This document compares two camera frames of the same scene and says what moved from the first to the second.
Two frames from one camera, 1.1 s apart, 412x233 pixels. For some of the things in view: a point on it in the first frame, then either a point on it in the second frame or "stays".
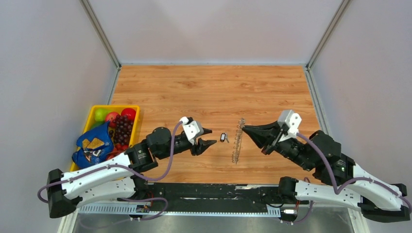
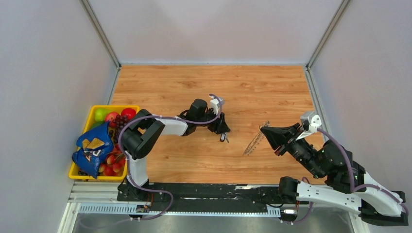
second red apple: x=130 y=113 stays
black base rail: x=206 y=198 stays
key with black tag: x=223 y=137 stays
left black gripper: x=202 y=145 to x=219 y=126
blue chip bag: x=96 y=146 stays
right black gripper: x=266 y=136 to x=278 y=140
